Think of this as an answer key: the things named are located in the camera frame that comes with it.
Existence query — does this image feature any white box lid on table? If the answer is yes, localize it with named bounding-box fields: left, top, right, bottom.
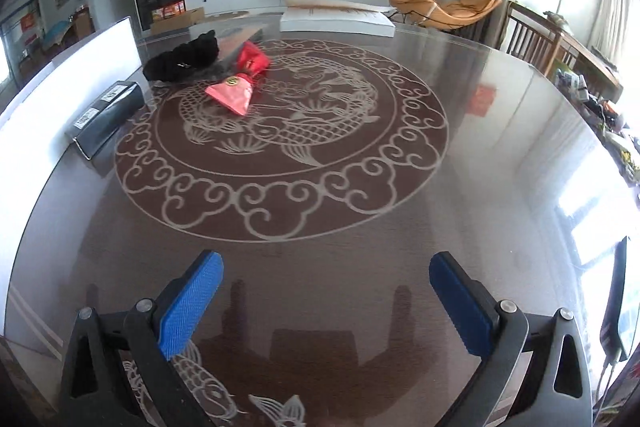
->
left=280, top=0, right=396, bottom=38

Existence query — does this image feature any brown cardboard box on floor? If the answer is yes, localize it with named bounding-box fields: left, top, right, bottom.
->
left=151, top=8, right=205, bottom=35

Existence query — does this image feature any phone case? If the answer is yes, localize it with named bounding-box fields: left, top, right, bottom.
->
left=215, top=23, right=267, bottom=63

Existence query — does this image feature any white cardboard storage box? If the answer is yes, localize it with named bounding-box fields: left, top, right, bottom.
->
left=1, top=18, right=150, bottom=329

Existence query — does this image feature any wooden dining chair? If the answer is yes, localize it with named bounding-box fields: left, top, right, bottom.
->
left=498, top=0, right=624, bottom=98

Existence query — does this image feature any red candy wrapper packet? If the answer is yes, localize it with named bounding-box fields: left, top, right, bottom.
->
left=205, top=41, right=271, bottom=116

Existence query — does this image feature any black fuzzy cloth item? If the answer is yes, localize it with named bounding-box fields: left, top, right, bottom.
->
left=142, top=30, right=219, bottom=83

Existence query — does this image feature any black box with white labels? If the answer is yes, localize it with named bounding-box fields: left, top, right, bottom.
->
left=65, top=80, right=144, bottom=160

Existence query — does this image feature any orange lounge chair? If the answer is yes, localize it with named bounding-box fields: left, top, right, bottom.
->
left=388, top=0, right=502, bottom=30

